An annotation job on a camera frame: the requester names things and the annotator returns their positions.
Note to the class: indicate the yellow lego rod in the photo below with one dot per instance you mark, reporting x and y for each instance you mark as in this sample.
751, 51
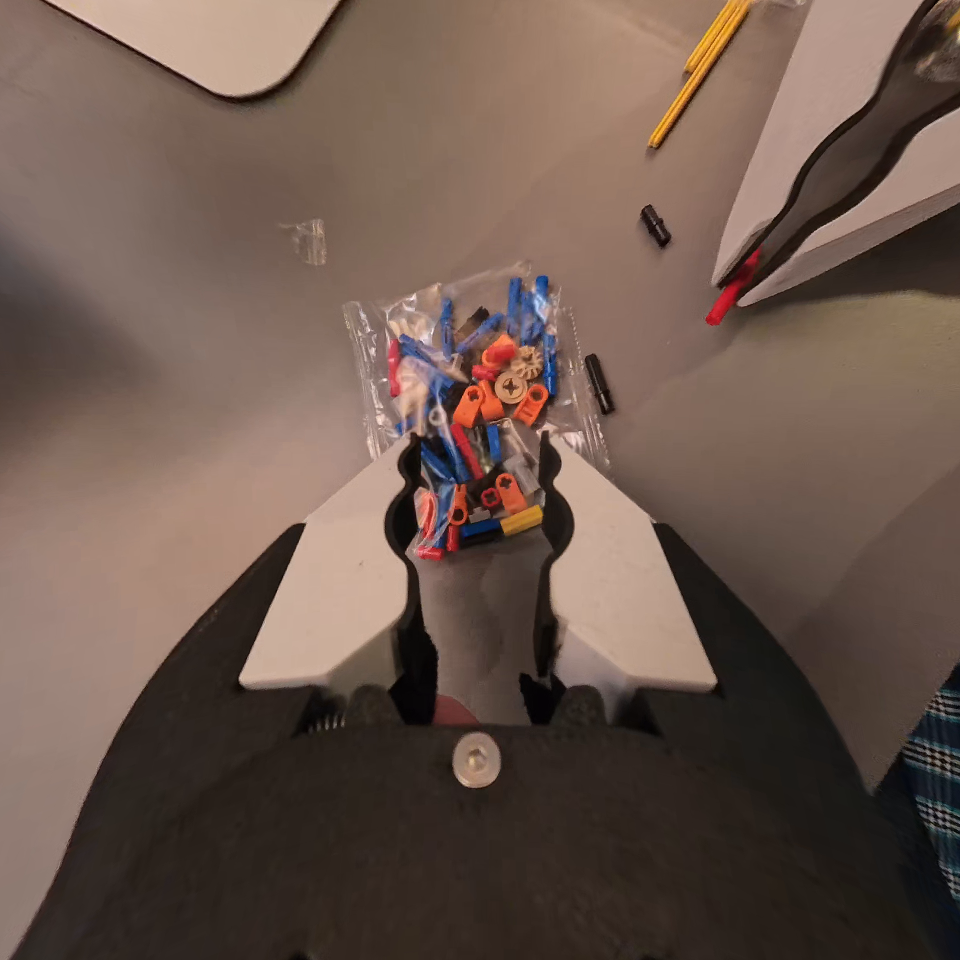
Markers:
694, 86
709, 37

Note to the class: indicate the clear bag of lego pieces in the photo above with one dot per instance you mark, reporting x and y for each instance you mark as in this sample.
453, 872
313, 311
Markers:
480, 397

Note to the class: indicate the yellow lego connector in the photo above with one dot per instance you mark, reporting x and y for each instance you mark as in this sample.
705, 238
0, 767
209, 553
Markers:
521, 520

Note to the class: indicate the person's plaid shirt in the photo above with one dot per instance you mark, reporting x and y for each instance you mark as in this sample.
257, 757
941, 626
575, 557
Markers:
937, 787

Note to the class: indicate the red lego pin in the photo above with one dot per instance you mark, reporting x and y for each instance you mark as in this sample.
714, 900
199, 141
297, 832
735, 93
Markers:
724, 304

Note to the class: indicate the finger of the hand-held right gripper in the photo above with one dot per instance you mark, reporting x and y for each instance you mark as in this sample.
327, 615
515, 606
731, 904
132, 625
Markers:
900, 195
810, 112

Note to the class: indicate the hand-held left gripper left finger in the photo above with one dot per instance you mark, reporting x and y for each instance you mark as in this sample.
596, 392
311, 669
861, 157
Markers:
337, 585

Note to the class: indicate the torn clear plastic scrap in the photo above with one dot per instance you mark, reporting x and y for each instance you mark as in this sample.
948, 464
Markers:
306, 241

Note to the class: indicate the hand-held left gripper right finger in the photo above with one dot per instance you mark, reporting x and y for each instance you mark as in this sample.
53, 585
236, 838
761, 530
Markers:
622, 600

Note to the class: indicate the black lego pin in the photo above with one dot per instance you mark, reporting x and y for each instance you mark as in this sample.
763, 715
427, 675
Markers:
656, 225
600, 384

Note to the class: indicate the white rounded board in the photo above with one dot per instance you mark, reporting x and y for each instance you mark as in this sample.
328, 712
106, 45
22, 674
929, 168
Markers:
225, 37

